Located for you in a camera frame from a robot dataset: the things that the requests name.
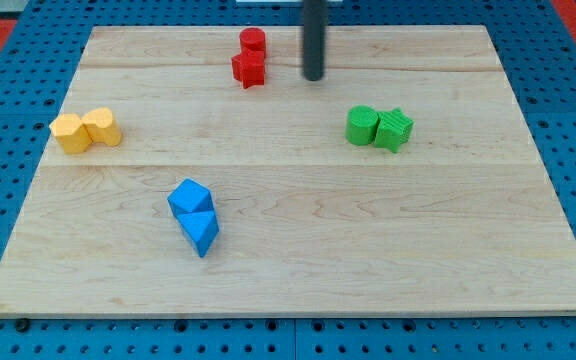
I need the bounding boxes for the green cylinder block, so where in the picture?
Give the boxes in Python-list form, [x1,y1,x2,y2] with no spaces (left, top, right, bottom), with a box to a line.
[345,105,379,146]

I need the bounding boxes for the red star block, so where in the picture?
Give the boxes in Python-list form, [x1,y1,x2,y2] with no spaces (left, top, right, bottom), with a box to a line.
[231,50,265,89]

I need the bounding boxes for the blue triangle block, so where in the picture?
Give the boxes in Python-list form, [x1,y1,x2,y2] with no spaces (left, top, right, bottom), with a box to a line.
[176,210,219,258]

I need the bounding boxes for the yellow hexagon block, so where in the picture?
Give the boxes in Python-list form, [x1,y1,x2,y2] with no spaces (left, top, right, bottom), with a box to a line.
[49,113,92,154]

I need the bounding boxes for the blue cube block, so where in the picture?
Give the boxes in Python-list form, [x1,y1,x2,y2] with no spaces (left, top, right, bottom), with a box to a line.
[167,178,214,217]

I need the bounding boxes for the green star block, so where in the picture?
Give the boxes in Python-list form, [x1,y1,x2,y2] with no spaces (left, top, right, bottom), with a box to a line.
[373,108,414,153]

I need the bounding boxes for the light wooden board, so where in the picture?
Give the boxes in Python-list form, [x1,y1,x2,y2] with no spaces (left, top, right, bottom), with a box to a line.
[0,25,576,319]

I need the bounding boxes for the yellow heart block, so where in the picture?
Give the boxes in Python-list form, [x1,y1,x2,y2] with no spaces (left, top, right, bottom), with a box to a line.
[82,107,122,146]

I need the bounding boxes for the red cylinder block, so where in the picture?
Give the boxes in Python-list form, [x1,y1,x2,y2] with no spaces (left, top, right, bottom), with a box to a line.
[239,27,266,57]

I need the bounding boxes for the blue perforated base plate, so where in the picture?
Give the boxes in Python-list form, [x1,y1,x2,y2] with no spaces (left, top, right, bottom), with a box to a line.
[0,0,576,359]

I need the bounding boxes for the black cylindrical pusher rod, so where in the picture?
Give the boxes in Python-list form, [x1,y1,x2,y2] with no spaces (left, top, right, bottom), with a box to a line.
[302,0,327,81]

